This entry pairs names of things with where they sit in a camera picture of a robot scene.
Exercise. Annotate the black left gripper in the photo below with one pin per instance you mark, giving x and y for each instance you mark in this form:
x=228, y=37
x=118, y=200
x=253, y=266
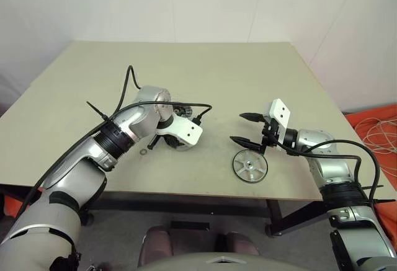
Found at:
x=152, y=143

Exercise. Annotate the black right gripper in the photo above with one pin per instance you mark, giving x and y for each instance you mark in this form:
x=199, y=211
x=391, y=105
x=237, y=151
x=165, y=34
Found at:
x=269, y=134

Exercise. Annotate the silver spoked rotor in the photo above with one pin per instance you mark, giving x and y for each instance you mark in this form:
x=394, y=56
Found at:
x=248, y=168

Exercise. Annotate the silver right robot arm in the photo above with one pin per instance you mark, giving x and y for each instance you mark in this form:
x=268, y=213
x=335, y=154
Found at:
x=325, y=147

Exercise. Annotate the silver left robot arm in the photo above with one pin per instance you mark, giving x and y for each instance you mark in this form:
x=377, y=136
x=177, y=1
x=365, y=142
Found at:
x=77, y=171

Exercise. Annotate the black rectangular block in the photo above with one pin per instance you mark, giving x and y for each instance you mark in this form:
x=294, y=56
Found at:
x=189, y=225

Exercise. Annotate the black caster wheel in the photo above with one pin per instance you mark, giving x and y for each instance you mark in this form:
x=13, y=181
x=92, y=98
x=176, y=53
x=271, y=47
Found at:
x=88, y=219

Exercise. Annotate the dark rounded shape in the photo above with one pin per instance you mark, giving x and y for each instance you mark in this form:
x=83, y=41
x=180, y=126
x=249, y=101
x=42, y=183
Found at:
x=155, y=243

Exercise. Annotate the grey robot torso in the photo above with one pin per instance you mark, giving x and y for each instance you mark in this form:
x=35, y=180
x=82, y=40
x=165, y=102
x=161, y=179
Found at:
x=201, y=264

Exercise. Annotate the orange fabric bag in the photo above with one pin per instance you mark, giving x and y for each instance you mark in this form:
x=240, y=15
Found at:
x=387, y=113

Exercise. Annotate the orange cloth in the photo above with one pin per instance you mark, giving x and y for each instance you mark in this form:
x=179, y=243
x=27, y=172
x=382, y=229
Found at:
x=10, y=206

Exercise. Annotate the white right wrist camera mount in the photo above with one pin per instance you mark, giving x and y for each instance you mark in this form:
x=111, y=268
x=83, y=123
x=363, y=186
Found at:
x=279, y=111

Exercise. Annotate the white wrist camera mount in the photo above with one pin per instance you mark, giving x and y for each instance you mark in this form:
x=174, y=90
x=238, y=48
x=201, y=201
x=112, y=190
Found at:
x=279, y=111
x=186, y=130

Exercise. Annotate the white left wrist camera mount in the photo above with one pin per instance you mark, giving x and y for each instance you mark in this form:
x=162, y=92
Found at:
x=186, y=130

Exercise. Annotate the black table frame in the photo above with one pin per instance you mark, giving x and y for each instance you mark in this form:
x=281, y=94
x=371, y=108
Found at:
x=186, y=206

